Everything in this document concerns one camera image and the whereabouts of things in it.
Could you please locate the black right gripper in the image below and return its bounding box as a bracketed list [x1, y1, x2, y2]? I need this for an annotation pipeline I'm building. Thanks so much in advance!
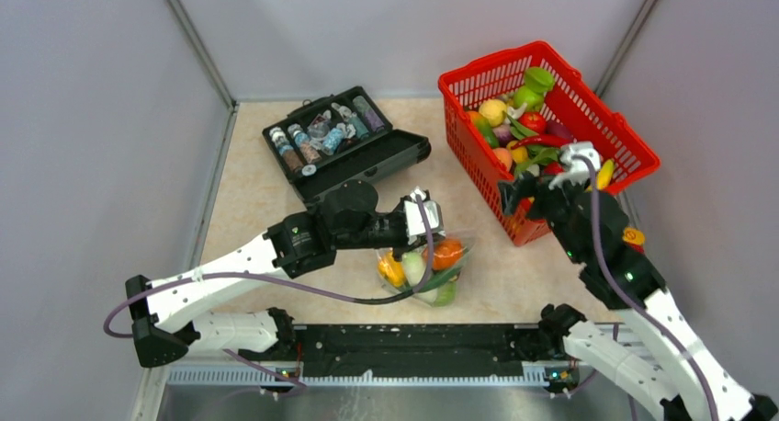
[496, 168, 587, 263]

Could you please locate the white radish with leaves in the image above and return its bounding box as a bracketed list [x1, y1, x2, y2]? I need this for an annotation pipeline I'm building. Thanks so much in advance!
[394, 251, 469, 301]

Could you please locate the yellow bell pepper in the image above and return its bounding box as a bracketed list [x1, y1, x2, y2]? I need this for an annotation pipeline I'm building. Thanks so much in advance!
[377, 250, 406, 288]

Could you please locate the orange pumpkin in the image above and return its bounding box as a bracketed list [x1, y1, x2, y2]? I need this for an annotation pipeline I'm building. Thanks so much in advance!
[433, 238, 466, 271]

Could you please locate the clear zip top bag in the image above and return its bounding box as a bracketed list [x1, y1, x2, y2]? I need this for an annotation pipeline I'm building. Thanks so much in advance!
[376, 231, 476, 308]

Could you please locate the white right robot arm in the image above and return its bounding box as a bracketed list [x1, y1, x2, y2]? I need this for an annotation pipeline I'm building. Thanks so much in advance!
[497, 173, 778, 420]

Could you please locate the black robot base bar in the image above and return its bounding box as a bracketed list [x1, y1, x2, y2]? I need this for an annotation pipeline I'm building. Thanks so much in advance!
[237, 324, 601, 380]

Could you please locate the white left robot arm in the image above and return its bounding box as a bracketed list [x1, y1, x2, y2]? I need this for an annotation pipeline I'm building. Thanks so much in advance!
[125, 180, 443, 369]

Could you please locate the orange mango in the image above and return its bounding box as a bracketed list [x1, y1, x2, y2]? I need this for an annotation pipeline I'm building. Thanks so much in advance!
[466, 110, 500, 149]

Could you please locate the red chili pepper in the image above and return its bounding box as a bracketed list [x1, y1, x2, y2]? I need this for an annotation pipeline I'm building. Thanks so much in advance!
[507, 134, 573, 150]

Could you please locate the red tomato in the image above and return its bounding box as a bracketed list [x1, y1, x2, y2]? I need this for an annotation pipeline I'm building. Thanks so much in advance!
[519, 112, 547, 134]

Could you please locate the red plastic basket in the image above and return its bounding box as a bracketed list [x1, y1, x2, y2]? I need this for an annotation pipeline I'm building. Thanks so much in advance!
[438, 40, 660, 246]

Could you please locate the yellow lemon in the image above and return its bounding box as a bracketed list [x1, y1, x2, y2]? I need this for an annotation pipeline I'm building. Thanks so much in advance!
[478, 98, 508, 127]

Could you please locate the yellow banana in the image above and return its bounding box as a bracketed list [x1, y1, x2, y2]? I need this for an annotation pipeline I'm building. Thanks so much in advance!
[596, 159, 615, 190]

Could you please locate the black poker chip case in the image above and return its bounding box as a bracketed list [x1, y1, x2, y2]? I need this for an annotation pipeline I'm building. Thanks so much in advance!
[262, 85, 432, 206]

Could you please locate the light green pepper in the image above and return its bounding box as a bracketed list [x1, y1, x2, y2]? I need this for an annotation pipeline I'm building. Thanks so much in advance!
[513, 66, 555, 112]

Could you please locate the red yellow emergency button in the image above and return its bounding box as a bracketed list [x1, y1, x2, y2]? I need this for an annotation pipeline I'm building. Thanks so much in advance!
[622, 227, 646, 254]

